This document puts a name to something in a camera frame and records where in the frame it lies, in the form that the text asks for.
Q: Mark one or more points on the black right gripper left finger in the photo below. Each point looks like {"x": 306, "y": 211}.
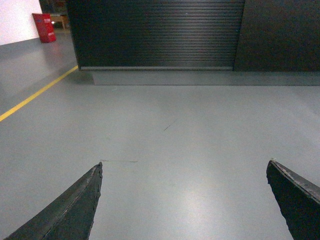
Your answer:
{"x": 70, "y": 216}

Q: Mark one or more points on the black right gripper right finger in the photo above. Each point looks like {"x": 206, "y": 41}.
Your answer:
{"x": 298, "y": 200}

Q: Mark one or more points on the black checkout counter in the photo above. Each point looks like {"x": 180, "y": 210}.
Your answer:
{"x": 197, "y": 42}

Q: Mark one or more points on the red fire extinguisher box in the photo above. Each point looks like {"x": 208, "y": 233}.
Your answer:
{"x": 44, "y": 26}

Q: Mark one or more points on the wooden table in background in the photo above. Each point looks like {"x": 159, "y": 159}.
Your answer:
{"x": 63, "y": 19}

